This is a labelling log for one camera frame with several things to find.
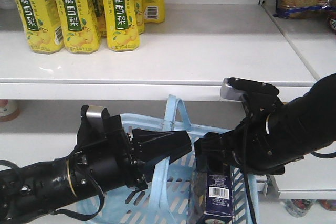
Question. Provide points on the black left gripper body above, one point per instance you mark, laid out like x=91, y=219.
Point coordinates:
x=104, y=159

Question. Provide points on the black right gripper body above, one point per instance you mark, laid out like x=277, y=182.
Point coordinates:
x=259, y=140

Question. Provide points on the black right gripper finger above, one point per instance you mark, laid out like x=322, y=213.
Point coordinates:
x=212, y=144
x=212, y=163

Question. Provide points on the dark blue Chocotello cookie box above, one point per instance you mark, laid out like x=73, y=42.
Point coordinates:
x=210, y=198

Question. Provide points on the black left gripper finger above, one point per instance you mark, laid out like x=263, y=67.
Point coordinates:
x=157, y=163
x=161, y=143

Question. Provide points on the light blue shopping basket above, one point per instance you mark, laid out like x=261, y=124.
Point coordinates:
x=167, y=197

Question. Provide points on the yellow pear drink bottle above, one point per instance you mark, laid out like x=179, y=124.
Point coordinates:
x=79, y=26
x=41, y=24
x=121, y=25

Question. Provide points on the white supermarket shelf unit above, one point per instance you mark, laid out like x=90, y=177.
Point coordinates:
x=200, y=43

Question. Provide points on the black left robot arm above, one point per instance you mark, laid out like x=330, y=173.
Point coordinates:
x=42, y=188

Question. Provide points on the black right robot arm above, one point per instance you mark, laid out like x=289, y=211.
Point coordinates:
x=309, y=122

